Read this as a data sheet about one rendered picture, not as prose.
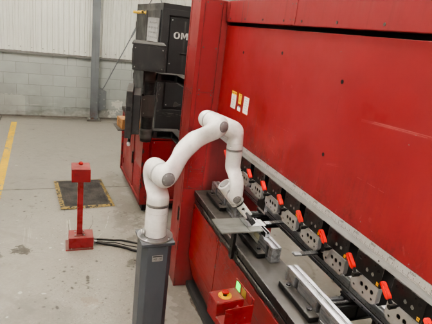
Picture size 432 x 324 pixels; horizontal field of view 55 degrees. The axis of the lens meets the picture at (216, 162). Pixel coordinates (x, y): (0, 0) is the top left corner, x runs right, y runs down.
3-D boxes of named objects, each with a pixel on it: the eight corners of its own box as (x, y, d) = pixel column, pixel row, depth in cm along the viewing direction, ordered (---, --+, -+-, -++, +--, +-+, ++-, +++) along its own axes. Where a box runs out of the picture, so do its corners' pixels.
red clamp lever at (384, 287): (380, 281, 148) (391, 308, 143) (389, 279, 149) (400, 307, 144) (377, 282, 149) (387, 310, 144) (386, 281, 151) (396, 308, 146)
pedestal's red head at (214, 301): (206, 310, 224) (209, 281, 219) (233, 305, 231) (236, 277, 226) (222, 335, 207) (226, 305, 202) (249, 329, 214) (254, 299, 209)
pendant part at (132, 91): (126, 125, 357) (128, 82, 347) (140, 125, 360) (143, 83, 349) (123, 138, 315) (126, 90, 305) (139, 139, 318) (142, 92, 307)
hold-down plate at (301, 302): (278, 285, 217) (278, 279, 216) (287, 284, 219) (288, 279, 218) (308, 323, 190) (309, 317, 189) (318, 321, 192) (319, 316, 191)
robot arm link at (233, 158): (249, 154, 226) (243, 206, 236) (238, 146, 240) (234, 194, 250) (234, 155, 223) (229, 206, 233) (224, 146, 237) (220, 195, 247)
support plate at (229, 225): (211, 220, 255) (211, 218, 255) (251, 218, 264) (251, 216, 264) (221, 234, 239) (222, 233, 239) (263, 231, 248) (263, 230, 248)
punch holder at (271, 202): (263, 204, 241) (268, 177, 236) (277, 203, 244) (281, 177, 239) (276, 215, 228) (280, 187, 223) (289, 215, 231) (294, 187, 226)
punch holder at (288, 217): (279, 219, 223) (285, 190, 218) (294, 218, 226) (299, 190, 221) (294, 232, 210) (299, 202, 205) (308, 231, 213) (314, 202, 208)
